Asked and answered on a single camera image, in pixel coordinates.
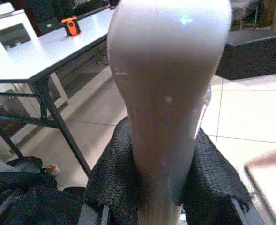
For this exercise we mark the black bag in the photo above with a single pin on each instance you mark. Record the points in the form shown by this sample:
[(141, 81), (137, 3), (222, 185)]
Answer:
[(27, 197)]

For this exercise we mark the grey folding table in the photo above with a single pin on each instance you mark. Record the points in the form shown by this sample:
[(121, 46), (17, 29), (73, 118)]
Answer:
[(58, 44)]

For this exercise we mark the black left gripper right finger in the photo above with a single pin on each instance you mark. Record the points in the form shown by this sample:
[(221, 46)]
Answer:
[(212, 182)]

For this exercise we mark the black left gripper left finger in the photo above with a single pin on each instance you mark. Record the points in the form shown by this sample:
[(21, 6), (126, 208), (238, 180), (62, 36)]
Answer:
[(112, 178)]

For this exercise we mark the white glass-door cabinet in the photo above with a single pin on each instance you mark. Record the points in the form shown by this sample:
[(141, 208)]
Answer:
[(9, 30)]

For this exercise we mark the black cube ottoman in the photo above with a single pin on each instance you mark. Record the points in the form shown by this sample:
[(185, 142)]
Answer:
[(250, 56)]

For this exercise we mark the orange and black device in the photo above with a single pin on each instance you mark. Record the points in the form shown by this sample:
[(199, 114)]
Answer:
[(70, 26)]

